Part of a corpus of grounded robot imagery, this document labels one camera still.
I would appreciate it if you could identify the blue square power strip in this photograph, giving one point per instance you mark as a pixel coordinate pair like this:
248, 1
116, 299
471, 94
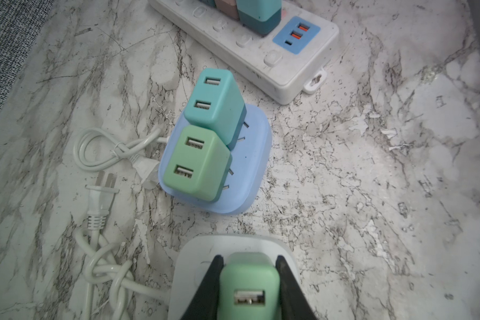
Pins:
249, 161

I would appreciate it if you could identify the pink plug cube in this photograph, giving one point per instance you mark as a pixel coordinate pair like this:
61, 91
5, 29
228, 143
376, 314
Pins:
228, 7

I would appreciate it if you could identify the white square power strip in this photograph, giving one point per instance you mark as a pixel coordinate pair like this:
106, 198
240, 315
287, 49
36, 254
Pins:
197, 255

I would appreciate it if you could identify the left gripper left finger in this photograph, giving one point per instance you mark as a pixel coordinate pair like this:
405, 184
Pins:
204, 304

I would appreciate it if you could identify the teal plug cube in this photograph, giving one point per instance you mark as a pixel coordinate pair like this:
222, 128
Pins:
211, 3
216, 103
261, 16

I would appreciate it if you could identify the long white power strip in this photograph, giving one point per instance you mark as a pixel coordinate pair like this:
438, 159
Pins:
287, 61

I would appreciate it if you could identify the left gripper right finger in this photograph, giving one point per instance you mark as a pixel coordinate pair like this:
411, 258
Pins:
294, 305

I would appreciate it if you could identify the green plug cube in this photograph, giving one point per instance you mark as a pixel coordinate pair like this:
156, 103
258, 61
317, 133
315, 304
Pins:
199, 164
249, 287

